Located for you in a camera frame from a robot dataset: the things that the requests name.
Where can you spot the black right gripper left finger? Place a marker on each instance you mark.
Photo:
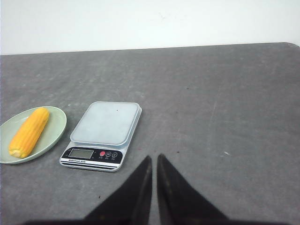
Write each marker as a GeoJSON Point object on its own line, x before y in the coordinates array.
{"type": "Point", "coordinates": [130, 203]}

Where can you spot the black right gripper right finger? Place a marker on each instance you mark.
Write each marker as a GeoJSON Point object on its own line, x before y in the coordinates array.
{"type": "Point", "coordinates": [179, 203]}

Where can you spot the yellow corn cob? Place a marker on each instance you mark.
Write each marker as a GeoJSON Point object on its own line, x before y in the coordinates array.
{"type": "Point", "coordinates": [29, 133]}

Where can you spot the silver digital kitchen scale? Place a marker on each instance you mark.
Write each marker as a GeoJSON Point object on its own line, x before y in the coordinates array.
{"type": "Point", "coordinates": [102, 136]}

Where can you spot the green shallow plate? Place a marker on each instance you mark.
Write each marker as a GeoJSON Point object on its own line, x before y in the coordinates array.
{"type": "Point", "coordinates": [51, 134]}

